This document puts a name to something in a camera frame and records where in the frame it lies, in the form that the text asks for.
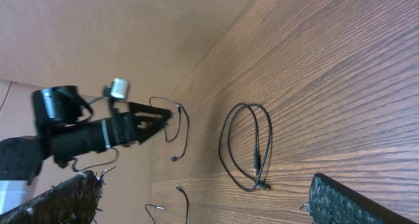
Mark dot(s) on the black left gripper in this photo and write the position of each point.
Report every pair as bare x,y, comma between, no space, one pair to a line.
138,122

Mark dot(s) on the cardboard back panel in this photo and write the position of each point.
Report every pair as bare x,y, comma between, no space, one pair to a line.
154,44

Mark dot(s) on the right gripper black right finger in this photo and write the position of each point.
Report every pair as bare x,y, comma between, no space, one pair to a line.
334,203

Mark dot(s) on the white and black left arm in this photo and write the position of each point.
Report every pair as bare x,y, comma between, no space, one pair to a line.
65,130

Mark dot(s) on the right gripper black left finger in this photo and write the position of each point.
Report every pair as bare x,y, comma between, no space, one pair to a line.
75,200

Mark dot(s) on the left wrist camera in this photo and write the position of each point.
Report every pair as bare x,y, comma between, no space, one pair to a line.
118,89

